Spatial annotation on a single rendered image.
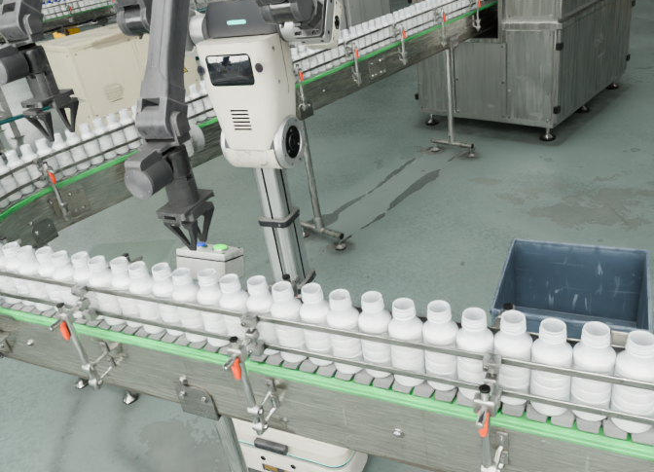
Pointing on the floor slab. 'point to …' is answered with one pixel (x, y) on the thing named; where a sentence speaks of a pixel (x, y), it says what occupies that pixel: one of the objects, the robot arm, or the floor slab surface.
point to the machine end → (533, 54)
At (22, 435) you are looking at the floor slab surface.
